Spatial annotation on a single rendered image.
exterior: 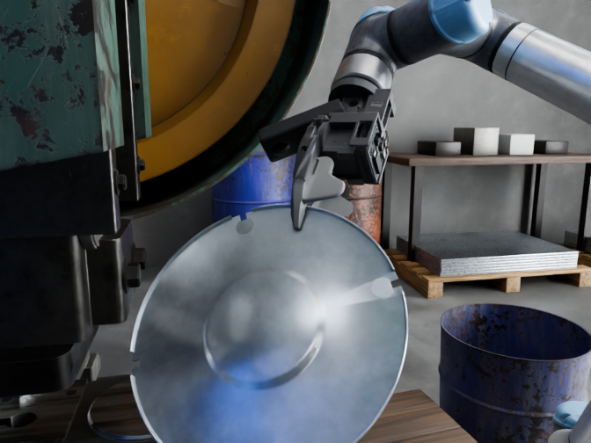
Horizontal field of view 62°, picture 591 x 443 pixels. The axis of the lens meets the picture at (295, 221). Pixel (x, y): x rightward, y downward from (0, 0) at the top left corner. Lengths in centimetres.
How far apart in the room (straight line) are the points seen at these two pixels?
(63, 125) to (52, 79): 3
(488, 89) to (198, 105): 383
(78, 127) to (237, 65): 55
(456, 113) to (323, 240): 387
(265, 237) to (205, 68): 39
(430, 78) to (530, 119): 100
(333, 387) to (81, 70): 33
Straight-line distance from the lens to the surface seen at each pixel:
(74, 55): 32
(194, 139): 83
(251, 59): 85
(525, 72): 75
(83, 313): 47
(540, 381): 149
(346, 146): 58
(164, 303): 57
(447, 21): 66
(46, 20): 32
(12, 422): 62
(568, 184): 505
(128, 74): 58
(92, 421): 57
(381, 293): 50
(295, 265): 53
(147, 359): 56
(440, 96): 430
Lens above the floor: 108
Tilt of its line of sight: 11 degrees down
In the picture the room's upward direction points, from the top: straight up
